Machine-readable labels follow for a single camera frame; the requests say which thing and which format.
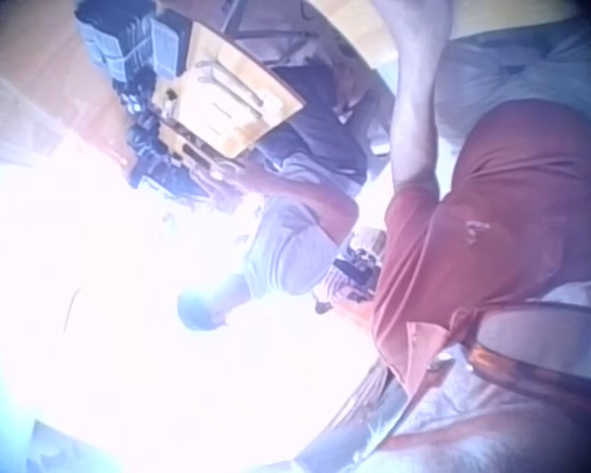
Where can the heap of tools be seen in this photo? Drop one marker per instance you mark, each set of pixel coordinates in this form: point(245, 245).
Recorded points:
point(355, 268)

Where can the yellow tool rack with tools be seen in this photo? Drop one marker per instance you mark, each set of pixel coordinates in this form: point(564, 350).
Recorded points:
point(226, 98)

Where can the person's legs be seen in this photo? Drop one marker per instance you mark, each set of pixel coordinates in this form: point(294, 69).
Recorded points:
point(502, 74)

